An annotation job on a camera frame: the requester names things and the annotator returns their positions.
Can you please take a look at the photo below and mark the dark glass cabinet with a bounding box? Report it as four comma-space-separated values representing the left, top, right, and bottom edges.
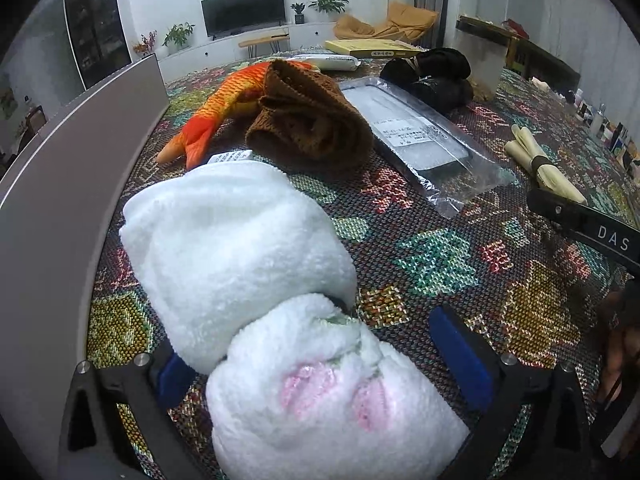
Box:
63, 0, 133, 90

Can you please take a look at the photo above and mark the dark wooden side table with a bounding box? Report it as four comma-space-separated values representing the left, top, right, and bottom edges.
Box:
456, 14, 582, 97

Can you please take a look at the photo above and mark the cream cloth roll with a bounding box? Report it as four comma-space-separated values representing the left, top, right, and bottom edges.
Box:
504, 124, 587, 205

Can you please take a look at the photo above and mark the black cloth bundle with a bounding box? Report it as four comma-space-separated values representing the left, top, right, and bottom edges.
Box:
379, 47, 475, 113

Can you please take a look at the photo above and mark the wooden bench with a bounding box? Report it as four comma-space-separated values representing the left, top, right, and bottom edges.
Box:
238, 34, 291, 58

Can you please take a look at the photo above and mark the white fluffy towel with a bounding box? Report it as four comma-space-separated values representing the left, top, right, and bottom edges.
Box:
119, 150, 358, 375

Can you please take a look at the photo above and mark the white packaged item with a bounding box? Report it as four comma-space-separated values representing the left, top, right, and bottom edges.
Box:
287, 53, 362, 72

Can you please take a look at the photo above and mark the patterned woven blanket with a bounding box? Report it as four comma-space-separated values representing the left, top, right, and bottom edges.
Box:
86, 57, 640, 480

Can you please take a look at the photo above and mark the grey upholstered panel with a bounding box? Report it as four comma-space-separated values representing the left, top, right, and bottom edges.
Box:
0, 54, 172, 321

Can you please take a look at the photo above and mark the orange beanbag chair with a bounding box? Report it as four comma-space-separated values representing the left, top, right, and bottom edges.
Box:
334, 1, 440, 43

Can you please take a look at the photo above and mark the yellow flat package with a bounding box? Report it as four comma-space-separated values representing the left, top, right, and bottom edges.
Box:
324, 39, 426, 59

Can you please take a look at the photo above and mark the black television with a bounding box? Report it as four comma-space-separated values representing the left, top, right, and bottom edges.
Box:
201, 0, 287, 41

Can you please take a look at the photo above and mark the row of small bottles and boxes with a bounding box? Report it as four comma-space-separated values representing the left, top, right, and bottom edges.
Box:
560, 87, 640, 181

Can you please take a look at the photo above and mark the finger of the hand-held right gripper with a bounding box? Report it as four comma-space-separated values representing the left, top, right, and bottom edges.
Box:
526, 187, 591, 233

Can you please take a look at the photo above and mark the brown knitted cloth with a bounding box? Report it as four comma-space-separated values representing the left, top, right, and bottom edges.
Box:
245, 59, 377, 166

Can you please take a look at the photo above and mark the person's right hand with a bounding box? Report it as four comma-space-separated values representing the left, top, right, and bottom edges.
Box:
597, 280, 640, 413

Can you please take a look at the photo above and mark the grey item in plastic bag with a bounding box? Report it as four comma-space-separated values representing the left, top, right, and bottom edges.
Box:
340, 76, 516, 218

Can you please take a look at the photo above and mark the orange fish plush toy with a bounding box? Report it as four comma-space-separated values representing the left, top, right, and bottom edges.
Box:
156, 60, 321, 170

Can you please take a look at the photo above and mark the red flower plant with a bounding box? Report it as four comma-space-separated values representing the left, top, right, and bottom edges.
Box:
132, 30, 158, 57

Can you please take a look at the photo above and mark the white towel with pink embroidery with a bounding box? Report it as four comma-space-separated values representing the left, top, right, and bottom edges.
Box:
206, 294, 471, 480

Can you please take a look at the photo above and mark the green potted plant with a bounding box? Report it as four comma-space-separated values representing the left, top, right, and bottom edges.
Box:
162, 22, 196, 51
307, 0, 350, 15

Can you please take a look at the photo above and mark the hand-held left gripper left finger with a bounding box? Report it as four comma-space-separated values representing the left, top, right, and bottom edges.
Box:
55, 345, 221, 480

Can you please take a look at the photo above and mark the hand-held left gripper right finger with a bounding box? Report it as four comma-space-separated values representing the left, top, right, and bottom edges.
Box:
429, 305, 593, 480

